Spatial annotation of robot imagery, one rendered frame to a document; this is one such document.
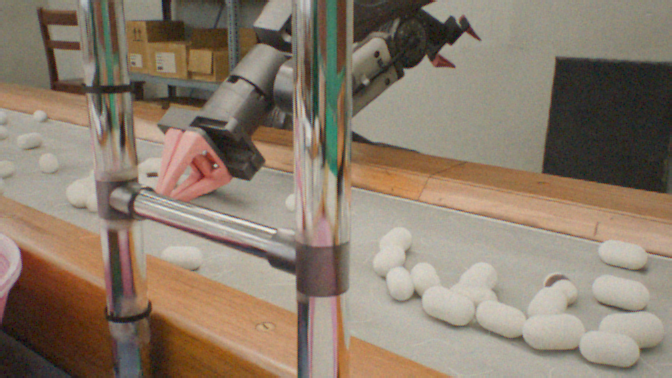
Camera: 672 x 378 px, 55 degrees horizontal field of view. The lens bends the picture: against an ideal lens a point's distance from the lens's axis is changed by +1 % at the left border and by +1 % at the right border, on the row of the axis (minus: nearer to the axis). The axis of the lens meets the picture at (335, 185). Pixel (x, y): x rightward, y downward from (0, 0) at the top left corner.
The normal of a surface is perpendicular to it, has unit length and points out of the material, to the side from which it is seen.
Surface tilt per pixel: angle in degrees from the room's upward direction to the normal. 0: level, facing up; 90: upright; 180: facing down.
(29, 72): 90
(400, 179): 45
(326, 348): 90
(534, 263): 0
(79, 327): 90
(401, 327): 0
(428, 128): 90
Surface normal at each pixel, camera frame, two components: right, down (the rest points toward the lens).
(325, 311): 0.10, 0.27
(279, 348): 0.00, -0.96
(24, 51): 0.75, 0.18
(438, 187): -0.45, -0.54
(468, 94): -0.66, 0.20
